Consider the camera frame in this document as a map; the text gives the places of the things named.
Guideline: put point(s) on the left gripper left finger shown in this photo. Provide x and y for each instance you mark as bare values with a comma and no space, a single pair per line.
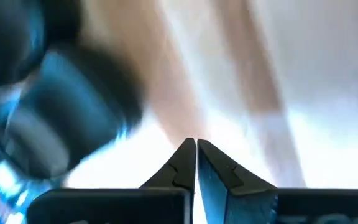
182,168

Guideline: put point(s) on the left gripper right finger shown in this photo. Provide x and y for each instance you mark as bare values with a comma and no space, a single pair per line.
228,193

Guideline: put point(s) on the black rubber slide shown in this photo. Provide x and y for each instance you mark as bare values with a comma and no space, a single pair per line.
73,109
11,31

